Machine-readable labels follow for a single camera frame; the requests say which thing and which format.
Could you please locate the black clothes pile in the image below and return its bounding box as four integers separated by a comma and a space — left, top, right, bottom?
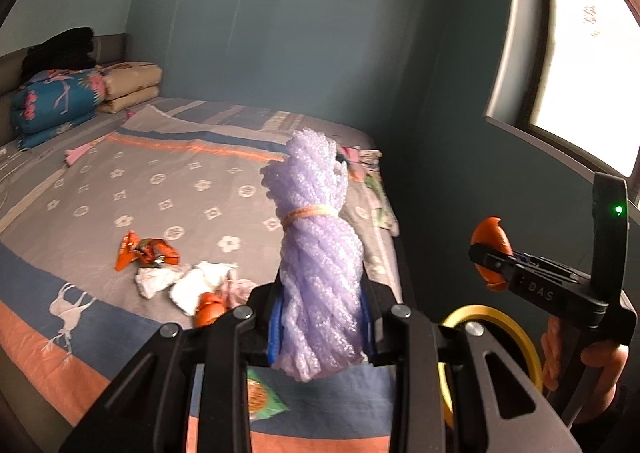
22, 27, 96, 84

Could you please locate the window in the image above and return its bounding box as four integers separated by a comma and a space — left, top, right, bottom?
482, 0, 640, 194

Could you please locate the black bin with yellow rim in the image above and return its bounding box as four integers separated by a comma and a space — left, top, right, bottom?
440, 304, 543, 426

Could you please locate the green snack packet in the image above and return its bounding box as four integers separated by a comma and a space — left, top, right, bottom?
247, 367, 290, 424

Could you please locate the beige folded quilt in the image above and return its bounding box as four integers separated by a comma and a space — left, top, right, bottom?
95, 62, 163, 115

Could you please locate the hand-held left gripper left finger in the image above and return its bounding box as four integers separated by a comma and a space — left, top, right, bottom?
59, 280, 286, 453

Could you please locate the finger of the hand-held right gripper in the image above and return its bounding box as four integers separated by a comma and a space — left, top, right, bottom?
469, 242, 523, 286

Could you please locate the person's right hand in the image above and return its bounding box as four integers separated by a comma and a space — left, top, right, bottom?
541, 317, 630, 416

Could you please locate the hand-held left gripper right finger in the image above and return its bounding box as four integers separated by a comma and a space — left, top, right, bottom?
357, 280, 586, 453

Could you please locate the lavender foam net bundle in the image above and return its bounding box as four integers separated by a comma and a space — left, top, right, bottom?
261, 129, 368, 383

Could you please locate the orange red snack wrapper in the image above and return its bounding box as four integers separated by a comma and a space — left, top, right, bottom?
115, 230, 180, 273

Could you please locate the bed with patterned sheet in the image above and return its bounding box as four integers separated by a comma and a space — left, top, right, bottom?
0, 98, 401, 453

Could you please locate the pink cloth strip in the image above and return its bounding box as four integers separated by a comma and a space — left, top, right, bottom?
64, 142, 98, 166

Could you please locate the blue floral folded quilt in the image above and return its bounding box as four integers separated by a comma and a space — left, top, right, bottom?
11, 69, 107, 149

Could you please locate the floral cloth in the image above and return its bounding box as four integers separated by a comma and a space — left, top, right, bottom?
340, 146, 401, 236

